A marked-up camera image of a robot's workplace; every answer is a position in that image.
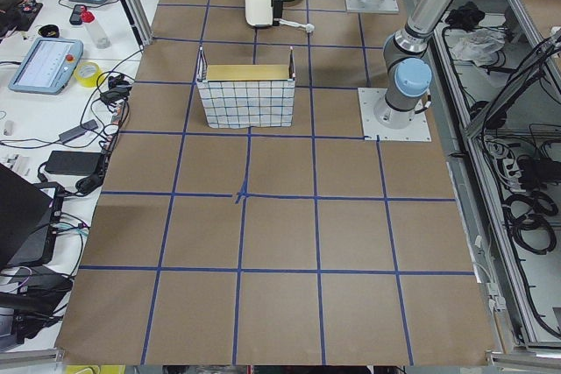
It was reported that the white two-slot toaster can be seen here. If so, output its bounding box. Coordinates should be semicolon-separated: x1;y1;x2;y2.
245;0;273;28

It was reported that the clear bottle red cap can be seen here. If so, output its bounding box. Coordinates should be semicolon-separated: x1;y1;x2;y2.
81;7;111;49

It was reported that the yellow tape roll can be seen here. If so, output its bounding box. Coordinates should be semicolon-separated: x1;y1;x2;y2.
73;61;102;88

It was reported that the black phone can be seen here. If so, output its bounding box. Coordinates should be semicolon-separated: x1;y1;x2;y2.
69;4;87;26

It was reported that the near blue teach pendant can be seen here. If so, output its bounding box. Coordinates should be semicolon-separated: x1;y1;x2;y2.
9;38;83;95

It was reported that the black power adapter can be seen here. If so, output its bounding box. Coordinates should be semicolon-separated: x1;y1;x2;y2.
45;151;103;176

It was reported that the black laptop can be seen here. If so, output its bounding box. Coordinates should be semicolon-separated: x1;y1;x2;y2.
1;166;63;268

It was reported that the white toaster power cable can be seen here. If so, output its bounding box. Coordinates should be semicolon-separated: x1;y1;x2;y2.
277;18;316;35

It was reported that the checkered wire wooden shelf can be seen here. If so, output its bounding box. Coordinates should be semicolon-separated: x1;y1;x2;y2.
196;47;296;129

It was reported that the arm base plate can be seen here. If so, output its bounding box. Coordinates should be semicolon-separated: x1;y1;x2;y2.
358;88;431;142
345;0;399;14

